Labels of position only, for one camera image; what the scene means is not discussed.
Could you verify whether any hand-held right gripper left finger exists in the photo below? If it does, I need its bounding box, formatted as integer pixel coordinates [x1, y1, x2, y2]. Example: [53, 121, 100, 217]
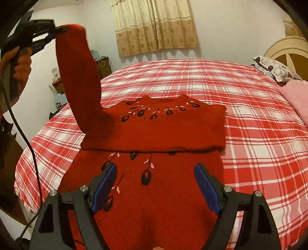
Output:
[29, 162, 118, 250]

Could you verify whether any red towel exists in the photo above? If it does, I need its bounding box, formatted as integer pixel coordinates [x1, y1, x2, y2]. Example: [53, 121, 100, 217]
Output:
[55, 23, 228, 250]

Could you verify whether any red plaid bed cover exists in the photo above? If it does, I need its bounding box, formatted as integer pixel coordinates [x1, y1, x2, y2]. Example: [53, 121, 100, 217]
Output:
[14, 59, 308, 250]

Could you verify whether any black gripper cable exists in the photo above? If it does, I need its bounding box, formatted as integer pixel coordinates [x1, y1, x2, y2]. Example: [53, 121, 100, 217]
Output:
[3, 79, 39, 243]

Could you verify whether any patterned grey white pillow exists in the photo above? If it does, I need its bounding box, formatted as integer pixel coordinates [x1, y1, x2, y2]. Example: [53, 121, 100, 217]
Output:
[251, 56, 304, 84]

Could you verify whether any cream wooden headboard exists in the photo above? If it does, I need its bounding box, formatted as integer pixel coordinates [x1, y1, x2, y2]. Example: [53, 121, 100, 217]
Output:
[263, 36, 308, 73]

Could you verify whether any long beige floral curtain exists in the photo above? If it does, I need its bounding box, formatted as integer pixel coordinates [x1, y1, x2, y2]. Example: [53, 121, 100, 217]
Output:
[283, 19, 305, 39]

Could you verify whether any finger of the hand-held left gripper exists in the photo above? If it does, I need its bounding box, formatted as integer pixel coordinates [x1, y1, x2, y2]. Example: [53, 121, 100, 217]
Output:
[47, 27, 69, 36]
[31, 35, 57, 55]

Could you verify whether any pink blanket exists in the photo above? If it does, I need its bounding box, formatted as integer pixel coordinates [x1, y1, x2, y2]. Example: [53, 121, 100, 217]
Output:
[279, 80, 308, 128]

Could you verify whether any wooden side table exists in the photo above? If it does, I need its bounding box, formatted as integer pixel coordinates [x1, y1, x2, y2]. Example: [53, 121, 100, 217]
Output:
[90, 49, 112, 80]

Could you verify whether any person's left hand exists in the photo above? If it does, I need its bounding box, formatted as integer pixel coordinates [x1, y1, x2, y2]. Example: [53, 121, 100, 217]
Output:
[0, 46, 33, 90]

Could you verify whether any short beige floral curtain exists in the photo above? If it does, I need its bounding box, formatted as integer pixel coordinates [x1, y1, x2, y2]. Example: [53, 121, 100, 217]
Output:
[110, 0, 199, 58]

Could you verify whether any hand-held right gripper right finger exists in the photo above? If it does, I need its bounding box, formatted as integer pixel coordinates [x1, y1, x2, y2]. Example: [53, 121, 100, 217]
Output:
[194, 163, 281, 250]

